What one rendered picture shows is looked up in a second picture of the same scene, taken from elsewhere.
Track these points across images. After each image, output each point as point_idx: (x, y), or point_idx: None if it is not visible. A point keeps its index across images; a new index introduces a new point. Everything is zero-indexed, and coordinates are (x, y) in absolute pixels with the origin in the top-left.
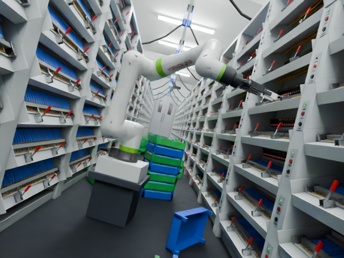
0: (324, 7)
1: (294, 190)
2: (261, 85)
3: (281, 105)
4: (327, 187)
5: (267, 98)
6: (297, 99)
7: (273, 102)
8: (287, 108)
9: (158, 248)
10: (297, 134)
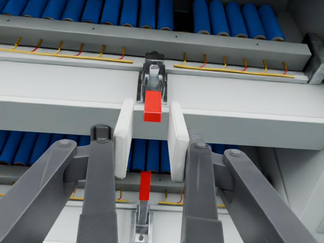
0: None
1: None
2: (268, 182)
3: (166, 126)
4: None
5: (130, 143)
6: (308, 126)
7: (78, 106)
8: (211, 141)
9: None
10: (323, 240)
